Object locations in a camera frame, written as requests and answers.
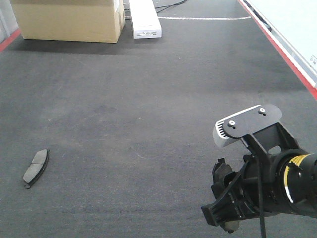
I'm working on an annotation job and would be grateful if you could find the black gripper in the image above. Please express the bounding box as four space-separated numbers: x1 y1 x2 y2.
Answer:
201 122 305 226

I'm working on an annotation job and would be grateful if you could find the grey brake pad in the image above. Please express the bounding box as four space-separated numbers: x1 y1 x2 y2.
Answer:
22 149 50 189
211 158 239 234

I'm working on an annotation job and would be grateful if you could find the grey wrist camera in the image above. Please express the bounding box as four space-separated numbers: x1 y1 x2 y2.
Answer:
212 104 282 148

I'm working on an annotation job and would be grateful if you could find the white panel with metal trim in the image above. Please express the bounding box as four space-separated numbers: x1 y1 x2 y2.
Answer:
239 0 317 98

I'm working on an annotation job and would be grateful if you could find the long white carton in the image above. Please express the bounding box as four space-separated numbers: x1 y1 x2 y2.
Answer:
129 0 162 39

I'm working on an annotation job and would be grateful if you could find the brown cardboard box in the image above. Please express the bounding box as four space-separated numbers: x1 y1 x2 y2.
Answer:
10 0 125 43

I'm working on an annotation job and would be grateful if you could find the black floor cable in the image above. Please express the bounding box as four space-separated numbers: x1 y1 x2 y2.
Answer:
123 0 186 14

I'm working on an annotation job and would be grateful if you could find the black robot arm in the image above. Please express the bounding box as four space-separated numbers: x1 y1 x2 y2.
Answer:
202 123 317 228

